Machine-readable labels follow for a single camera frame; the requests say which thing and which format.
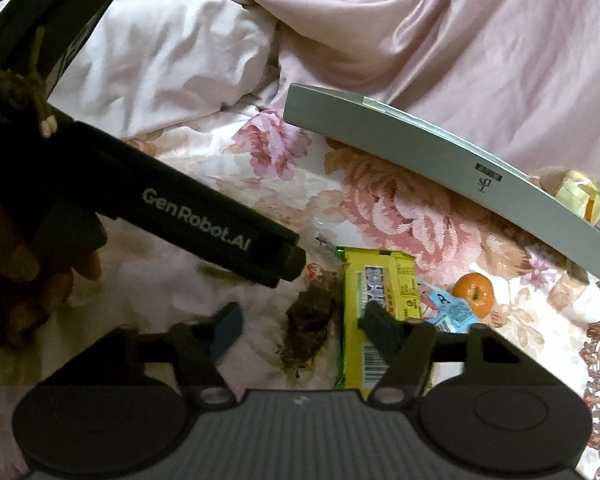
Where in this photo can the blue candy packet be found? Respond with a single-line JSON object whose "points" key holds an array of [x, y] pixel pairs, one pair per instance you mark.
{"points": [[452, 316]]}

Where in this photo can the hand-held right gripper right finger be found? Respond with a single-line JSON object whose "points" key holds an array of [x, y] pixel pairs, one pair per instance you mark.
{"points": [[382, 329]]}

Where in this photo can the cream bread packet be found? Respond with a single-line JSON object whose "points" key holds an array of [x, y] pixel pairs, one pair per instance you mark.
{"points": [[575, 192]]}

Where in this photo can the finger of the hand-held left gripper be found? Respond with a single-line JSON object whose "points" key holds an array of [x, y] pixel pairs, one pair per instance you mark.
{"points": [[282, 257]]}

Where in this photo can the yellow-green snack packet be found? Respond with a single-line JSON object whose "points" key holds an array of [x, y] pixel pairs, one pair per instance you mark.
{"points": [[352, 342]]}

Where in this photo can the floral bedsheet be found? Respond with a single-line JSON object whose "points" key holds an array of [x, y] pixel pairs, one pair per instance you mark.
{"points": [[405, 210]]}

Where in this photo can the person's left hand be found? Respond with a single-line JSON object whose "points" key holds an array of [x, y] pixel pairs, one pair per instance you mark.
{"points": [[10, 265]]}

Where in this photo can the white duvet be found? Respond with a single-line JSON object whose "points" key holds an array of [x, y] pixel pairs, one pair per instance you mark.
{"points": [[180, 60]]}

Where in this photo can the pink satin cloth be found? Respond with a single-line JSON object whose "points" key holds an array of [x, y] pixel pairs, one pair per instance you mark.
{"points": [[430, 35]]}

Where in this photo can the grey box with painted inside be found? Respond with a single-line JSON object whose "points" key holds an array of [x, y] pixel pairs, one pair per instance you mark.
{"points": [[430, 160]]}

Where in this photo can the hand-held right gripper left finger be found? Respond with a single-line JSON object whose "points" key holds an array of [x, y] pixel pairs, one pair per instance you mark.
{"points": [[229, 327]]}

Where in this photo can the mandarin orange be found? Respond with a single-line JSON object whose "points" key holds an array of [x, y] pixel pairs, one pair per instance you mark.
{"points": [[472, 295]]}

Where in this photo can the brown dried clump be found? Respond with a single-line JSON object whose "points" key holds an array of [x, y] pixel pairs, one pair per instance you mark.
{"points": [[307, 325]]}

